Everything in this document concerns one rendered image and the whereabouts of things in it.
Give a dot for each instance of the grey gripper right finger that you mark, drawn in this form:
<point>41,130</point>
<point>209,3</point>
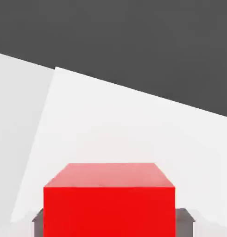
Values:
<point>184,226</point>

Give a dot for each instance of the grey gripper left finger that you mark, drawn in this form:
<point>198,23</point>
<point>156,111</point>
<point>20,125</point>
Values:
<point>39,226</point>

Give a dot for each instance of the small red cube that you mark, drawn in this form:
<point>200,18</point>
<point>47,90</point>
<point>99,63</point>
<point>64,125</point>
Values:
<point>108,209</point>

